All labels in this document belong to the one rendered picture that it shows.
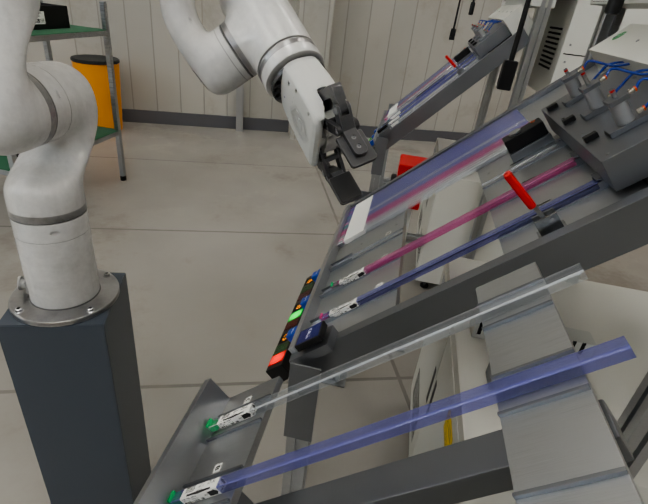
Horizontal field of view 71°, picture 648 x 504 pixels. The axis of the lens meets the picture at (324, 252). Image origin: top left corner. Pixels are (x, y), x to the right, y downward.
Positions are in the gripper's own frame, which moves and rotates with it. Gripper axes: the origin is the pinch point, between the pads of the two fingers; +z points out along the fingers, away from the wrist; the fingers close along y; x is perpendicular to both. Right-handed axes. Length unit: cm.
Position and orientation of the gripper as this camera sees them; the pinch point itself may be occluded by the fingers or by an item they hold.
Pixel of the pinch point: (354, 177)
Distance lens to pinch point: 55.3
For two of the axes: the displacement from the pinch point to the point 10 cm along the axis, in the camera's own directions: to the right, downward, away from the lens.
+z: 4.6, 8.5, -2.6
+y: 0.9, -3.3, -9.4
